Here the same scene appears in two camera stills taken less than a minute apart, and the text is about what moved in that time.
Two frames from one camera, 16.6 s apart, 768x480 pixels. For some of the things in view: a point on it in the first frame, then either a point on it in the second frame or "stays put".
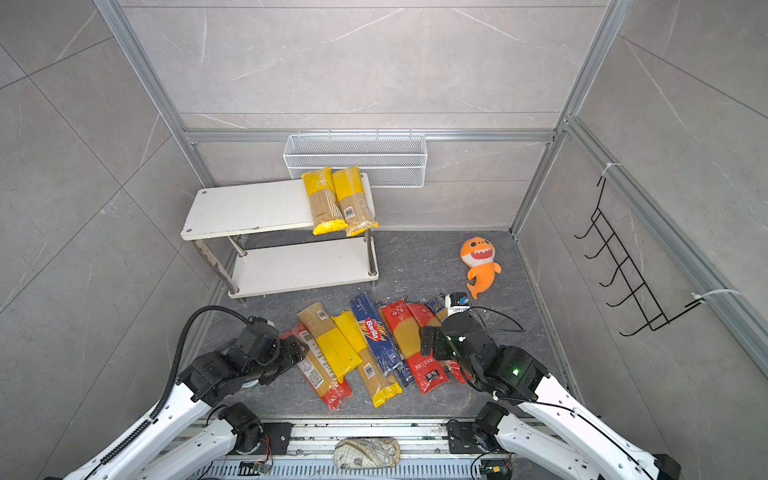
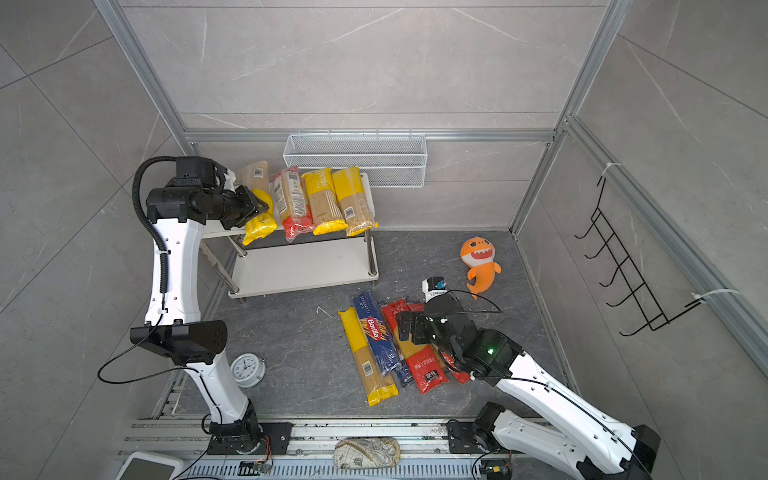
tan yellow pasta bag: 338,350 → 255,176
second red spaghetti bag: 425,318 stays put
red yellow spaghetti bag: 427,371 stays put
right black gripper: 439,351 → 420,320
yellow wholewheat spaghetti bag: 326,212 stays put
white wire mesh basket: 391,160 stays put
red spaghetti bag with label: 319,372 → 291,197
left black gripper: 291,358 → 248,207
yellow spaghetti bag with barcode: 353,199 stays put
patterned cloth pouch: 367,453 stays put
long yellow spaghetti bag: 382,387 stays put
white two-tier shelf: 259,239 stays put
